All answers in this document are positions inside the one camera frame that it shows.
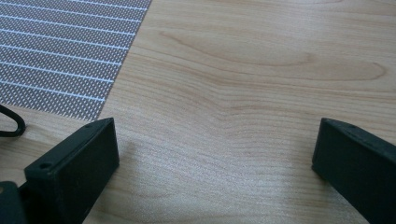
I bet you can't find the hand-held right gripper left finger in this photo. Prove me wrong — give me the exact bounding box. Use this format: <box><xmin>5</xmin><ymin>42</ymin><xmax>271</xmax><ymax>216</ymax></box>
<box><xmin>18</xmin><ymin>117</ymin><xmax>120</xmax><ymax>224</ymax></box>

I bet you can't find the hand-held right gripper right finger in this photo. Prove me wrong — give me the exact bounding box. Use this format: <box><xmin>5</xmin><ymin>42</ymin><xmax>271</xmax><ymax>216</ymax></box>
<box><xmin>311</xmin><ymin>117</ymin><xmax>396</xmax><ymax>224</ymax></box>

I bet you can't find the brown striped woven placemat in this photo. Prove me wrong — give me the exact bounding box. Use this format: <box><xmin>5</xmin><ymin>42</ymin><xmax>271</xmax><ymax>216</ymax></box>
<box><xmin>0</xmin><ymin>0</ymin><xmax>153</xmax><ymax>122</ymax></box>

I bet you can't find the black cable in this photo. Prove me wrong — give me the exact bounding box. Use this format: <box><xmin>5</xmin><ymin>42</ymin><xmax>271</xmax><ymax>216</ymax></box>
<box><xmin>0</xmin><ymin>104</ymin><xmax>27</xmax><ymax>138</ymax></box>

